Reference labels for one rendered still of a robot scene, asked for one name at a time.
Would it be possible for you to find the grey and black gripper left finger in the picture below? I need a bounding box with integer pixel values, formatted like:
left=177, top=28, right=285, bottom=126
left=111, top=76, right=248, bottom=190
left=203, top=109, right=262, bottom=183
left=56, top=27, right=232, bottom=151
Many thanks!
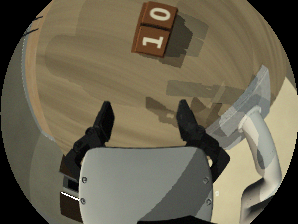
left=64, top=101, right=115, bottom=183

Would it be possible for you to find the brown number cube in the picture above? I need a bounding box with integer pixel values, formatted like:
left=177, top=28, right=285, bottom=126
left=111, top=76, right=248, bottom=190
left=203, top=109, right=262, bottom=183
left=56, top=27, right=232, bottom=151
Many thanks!
left=135, top=26, right=171, bottom=57
left=141, top=1, right=178, bottom=31

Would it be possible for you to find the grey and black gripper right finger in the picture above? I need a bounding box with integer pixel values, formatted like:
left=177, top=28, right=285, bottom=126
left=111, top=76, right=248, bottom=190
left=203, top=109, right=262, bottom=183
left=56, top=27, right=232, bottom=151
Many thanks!
left=176, top=99, right=230, bottom=183

